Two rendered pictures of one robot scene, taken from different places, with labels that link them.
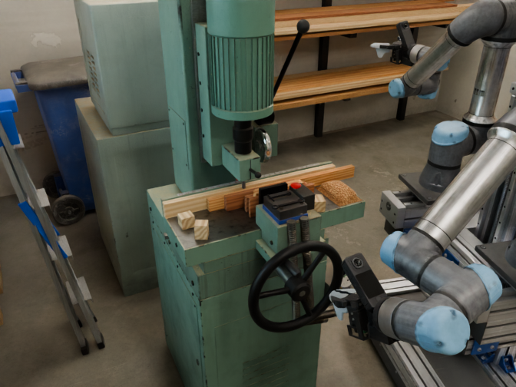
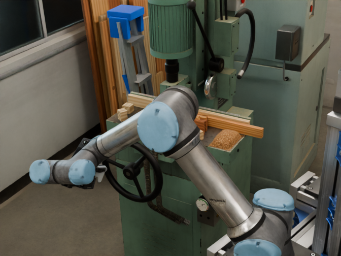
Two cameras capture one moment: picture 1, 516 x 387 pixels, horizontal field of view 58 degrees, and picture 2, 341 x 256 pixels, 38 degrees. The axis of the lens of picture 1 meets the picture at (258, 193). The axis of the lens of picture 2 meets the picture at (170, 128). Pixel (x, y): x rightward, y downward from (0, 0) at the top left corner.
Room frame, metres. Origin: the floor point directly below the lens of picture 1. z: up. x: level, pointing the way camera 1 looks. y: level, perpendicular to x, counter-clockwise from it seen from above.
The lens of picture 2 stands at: (0.20, -1.62, 1.91)
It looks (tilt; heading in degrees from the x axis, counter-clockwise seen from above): 28 degrees down; 58
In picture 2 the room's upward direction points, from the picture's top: 2 degrees counter-clockwise
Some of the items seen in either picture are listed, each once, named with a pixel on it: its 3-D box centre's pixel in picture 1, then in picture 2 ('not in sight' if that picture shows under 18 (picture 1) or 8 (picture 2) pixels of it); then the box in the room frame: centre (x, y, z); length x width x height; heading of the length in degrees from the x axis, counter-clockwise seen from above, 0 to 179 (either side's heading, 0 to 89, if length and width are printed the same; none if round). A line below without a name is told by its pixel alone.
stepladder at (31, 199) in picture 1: (43, 236); (139, 102); (1.56, 0.86, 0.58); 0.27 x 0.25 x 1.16; 120
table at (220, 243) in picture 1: (273, 223); (171, 135); (1.20, -0.05, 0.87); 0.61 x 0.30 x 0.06; 116
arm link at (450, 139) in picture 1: (449, 142); not in sight; (1.56, -0.69, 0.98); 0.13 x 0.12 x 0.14; 116
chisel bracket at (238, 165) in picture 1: (241, 163); (175, 88); (1.29, 0.05, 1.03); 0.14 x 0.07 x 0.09; 26
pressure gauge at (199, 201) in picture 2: (344, 279); (204, 204); (1.20, -0.28, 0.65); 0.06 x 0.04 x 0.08; 116
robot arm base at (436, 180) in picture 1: (441, 171); not in sight; (1.55, -0.68, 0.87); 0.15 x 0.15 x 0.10
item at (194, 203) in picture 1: (255, 189); (185, 112); (1.31, 0.01, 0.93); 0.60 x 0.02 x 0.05; 116
